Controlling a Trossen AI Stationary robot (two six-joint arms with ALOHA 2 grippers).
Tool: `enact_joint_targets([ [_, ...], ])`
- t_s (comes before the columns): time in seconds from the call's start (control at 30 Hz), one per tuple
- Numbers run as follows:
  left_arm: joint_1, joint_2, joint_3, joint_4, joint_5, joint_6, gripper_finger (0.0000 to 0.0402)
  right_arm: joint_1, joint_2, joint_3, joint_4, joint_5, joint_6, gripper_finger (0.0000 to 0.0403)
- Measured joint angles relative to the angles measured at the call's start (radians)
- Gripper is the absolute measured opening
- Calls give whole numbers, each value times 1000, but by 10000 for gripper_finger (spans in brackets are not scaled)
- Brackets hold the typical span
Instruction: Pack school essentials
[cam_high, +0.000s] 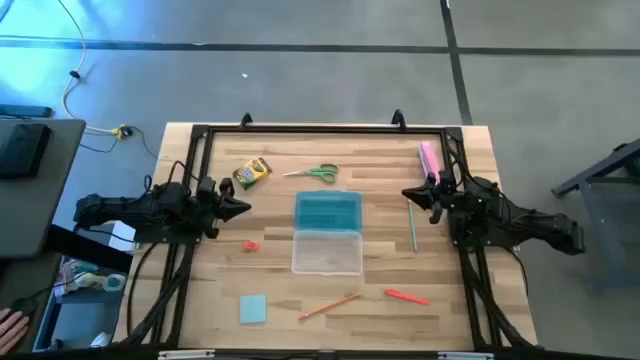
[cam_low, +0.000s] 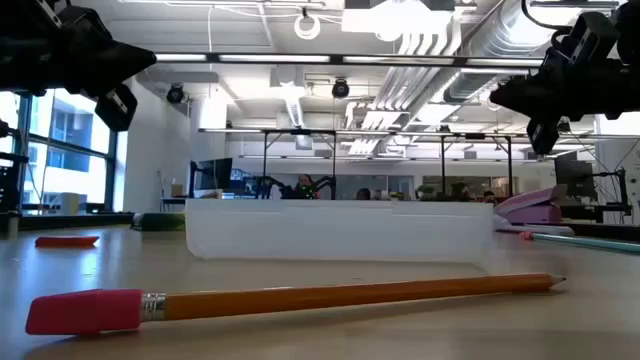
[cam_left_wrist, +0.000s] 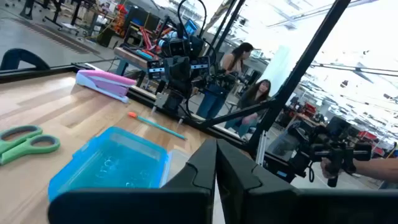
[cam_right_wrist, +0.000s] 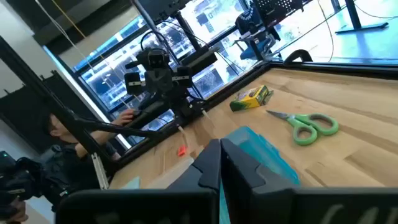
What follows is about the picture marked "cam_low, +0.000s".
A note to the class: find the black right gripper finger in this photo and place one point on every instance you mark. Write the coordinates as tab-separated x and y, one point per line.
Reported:
510	97

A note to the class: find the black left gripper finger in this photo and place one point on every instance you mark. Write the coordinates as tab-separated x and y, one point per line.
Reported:
132	60

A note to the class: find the teal pencil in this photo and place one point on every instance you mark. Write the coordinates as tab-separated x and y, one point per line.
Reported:
590	242

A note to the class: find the green yellow crayon box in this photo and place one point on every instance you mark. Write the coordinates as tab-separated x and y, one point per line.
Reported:
160	221

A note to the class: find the small red eraser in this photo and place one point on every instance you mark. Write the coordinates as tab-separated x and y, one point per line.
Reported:
65	241

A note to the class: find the orange pencil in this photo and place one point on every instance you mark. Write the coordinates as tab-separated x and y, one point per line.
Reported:
350	295

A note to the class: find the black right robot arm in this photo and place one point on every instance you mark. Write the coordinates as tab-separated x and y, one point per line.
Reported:
631	30

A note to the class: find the black ceiling spotlight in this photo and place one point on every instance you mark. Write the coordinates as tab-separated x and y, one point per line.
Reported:
340	89
175	94

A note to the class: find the black computer monitor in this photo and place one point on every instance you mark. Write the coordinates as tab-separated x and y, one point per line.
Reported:
574	175
215	172

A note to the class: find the person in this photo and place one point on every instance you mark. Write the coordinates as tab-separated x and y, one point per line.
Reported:
304	187
489	197
363	194

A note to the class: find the pink stapler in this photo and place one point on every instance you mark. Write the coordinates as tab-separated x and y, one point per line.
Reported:
532	210

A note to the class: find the white bin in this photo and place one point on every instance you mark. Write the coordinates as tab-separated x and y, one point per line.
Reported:
70	203

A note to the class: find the grey cup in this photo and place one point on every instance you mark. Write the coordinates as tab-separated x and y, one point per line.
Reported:
10	226

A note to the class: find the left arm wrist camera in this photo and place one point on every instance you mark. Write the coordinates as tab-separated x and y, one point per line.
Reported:
82	25

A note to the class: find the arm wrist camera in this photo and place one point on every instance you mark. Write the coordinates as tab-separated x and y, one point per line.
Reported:
82	25
587	35

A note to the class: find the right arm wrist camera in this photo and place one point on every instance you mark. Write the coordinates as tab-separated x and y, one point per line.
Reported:
587	35

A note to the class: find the silver ventilation duct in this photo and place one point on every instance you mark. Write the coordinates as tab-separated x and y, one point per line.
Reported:
500	30

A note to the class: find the black background rig frame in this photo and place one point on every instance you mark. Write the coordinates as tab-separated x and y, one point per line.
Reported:
334	165
443	165

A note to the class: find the dark window frame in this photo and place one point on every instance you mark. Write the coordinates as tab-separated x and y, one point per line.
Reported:
111	165

